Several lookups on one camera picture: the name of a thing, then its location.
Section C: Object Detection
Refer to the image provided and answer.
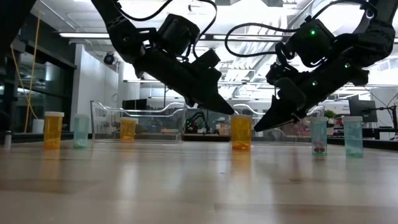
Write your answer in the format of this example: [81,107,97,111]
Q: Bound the teal pill bottle white cap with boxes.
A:
[73,113,91,149]
[341,116,364,158]

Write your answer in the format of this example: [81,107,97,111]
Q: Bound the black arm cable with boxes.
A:
[113,0,218,41]
[224,22,312,58]

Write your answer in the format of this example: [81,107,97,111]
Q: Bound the green potted plant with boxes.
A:
[324,109,338,136]

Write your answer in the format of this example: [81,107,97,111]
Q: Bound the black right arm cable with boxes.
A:
[224,22,312,58]

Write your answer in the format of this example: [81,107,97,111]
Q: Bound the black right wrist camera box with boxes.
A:
[285,18,336,68]

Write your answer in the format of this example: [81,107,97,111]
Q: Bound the black monitor on arm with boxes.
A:
[348,98,379,123]

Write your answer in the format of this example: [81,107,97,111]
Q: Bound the white cup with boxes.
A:
[32,118,45,134]

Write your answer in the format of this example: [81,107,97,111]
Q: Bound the orange pill bottle white cap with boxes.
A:
[230,114,253,151]
[119,116,139,143]
[44,111,65,150]

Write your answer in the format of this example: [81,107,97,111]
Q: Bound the teal pill bottle red pills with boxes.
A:
[309,116,328,156]

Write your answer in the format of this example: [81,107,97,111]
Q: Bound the black overhead light beam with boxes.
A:
[58,32,287,44]

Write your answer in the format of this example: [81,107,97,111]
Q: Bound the black background monitor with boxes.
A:
[122,98,148,110]

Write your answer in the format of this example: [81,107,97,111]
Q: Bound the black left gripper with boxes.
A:
[133,48,236,116]

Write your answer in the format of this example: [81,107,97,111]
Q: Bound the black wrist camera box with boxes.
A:
[157,13,201,57]
[285,18,336,68]

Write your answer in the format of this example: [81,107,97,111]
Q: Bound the yellow hanging cable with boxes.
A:
[24,15,42,134]
[9,46,39,121]

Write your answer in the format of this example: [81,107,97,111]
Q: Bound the clear plastic bin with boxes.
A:
[226,103,326,146]
[90,100,188,144]

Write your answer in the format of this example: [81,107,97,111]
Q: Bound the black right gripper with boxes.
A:
[254,60,369,133]

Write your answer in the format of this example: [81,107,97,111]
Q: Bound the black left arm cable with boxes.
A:
[113,0,218,41]

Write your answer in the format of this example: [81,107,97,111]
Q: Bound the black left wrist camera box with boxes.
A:
[157,13,201,57]

